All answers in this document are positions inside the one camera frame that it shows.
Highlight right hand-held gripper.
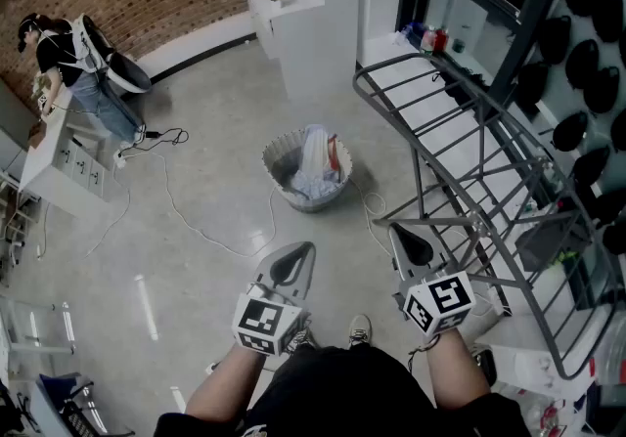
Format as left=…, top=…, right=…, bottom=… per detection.
left=387, top=221, right=478, bottom=337

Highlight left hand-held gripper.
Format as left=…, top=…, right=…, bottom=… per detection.
left=231, top=241, right=318, bottom=358

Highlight blue checkered clothes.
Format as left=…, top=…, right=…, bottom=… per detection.
left=288, top=169, right=343, bottom=201

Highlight cream shirt with red collar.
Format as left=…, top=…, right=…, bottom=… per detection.
left=298, top=124, right=339, bottom=177

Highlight grey metal drying rack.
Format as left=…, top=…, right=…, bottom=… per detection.
left=351, top=52, right=618, bottom=381

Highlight person's left forearm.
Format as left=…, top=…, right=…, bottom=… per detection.
left=184, top=344, right=275, bottom=424

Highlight person's right forearm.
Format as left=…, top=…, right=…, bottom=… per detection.
left=424, top=329, right=493, bottom=410

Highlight person's left shoe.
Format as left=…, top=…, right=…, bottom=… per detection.
left=286, top=325, right=317, bottom=353

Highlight person's shoe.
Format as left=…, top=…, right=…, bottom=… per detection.
left=347, top=313, right=373, bottom=348
left=286, top=325, right=317, bottom=353

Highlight white woven laundry basket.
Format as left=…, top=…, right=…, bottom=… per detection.
left=261, top=128, right=354, bottom=214

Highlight person's right shoe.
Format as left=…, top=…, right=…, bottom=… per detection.
left=347, top=313, right=373, bottom=348

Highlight white black small appliance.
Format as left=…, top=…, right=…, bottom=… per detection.
left=469, top=344, right=498, bottom=387

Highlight person's black clothing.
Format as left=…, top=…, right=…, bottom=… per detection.
left=154, top=344, right=532, bottom=437

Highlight dark grey box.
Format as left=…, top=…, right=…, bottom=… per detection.
left=515, top=214, right=593, bottom=275

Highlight clear plastic bag red print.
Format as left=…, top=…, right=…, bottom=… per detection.
left=525, top=395, right=573, bottom=437

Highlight large clear water jug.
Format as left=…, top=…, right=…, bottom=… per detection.
left=594, top=322, right=626, bottom=387

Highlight blue plastic bottle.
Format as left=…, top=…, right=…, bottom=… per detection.
left=398, top=22, right=425, bottom=48

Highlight white shelf cabinet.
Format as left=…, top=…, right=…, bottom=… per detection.
left=242, top=0, right=368, bottom=104

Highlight white drawer desk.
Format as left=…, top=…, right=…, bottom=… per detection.
left=17, top=82, right=123, bottom=221

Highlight white floor cable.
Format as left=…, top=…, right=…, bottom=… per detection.
left=82, top=180, right=132, bottom=260
left=156, top=151, right=280, bottom=260
left=351, top=180, right=397, bottom=260

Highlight black strap bundle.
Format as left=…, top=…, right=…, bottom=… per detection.
left=432, top=67, right=490, bottom=104

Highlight black power adapter cable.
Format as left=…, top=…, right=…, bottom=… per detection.
left=134, top=126, right=191, bottom=148

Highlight black frame chair blue seat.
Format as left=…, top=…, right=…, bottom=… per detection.
left=28, top=371, right=138, bottom=437

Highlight white metal table frame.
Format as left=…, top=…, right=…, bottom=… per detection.
left=0, top=292, right=77, bottom=358

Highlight black window frame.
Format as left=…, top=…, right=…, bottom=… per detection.
left=398, top=0, right=573, bottom=104

